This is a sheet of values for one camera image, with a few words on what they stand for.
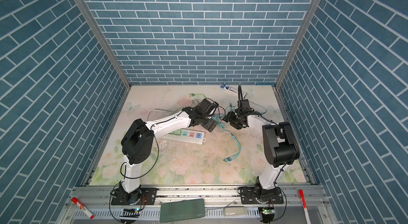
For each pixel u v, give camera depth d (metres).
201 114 0.70
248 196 0.74
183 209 0.71
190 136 0.91
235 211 0.68
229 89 1.19
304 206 0.71
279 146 0.49
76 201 0.72
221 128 0.96
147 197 0.74
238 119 0.74
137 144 0.50
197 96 1.16
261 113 0.64
